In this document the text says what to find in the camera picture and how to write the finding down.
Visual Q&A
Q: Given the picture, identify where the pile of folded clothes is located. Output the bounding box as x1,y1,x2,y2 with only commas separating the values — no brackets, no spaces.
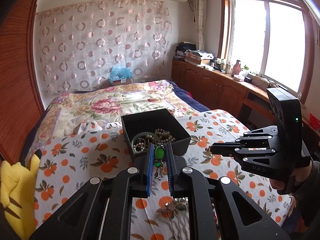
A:
174,42,214,65

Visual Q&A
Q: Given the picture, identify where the white pearl necklace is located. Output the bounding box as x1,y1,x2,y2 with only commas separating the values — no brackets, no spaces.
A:
133,128,176,153

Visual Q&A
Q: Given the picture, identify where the yellow plush toy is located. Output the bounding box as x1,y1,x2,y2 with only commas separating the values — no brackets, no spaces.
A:
1,155,40,239

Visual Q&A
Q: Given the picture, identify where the orange print bed sheet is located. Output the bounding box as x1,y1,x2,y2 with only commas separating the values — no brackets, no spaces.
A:
32,108,293,240

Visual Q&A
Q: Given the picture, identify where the blue plastic bag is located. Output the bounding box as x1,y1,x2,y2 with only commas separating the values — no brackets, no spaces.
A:
109,67,133,82

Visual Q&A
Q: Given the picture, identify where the wooden louvered wardrobe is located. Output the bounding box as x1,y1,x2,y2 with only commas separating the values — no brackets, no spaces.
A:
1,0,44,164

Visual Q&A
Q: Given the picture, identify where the green gem pendant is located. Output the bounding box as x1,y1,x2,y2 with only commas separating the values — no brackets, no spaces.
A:
154,144,165,180

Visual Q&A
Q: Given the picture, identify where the black square storage box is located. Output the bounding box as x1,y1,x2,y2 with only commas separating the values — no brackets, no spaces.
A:
121,109,191,159

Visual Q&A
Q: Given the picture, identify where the cardboard box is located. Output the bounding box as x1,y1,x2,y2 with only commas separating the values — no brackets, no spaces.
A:
110,79,132,86

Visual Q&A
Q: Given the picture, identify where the window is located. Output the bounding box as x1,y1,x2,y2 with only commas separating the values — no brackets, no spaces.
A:
217,0,316,104

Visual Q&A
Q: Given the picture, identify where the floral quilt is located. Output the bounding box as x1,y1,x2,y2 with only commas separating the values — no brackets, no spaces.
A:
29,80,198,154

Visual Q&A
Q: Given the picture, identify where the pink bottle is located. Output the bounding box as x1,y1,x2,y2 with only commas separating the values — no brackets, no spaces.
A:
232,60,241,76

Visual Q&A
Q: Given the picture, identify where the window side curtain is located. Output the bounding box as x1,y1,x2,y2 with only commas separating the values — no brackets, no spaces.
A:
193,0,207,50

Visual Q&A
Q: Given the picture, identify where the circle pattern wall curtain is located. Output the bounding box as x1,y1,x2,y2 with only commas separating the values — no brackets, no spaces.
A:
35,0,172,94

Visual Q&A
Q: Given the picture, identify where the dark blue blanket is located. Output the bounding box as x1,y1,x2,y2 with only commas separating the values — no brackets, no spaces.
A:
168,81,210,112

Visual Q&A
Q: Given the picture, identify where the green jade bangle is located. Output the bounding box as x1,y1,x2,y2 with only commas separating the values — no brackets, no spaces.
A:
131,132,160,154

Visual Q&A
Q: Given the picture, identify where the silver hair pin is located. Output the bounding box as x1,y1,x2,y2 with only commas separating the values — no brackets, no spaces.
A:
156,197,190,239

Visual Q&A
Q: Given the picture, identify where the wooden side cabinet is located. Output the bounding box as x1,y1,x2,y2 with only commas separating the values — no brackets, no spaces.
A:
171,58,320,140

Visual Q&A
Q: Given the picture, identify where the person's right hand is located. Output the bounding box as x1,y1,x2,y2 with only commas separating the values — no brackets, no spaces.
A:
270,161,312,190

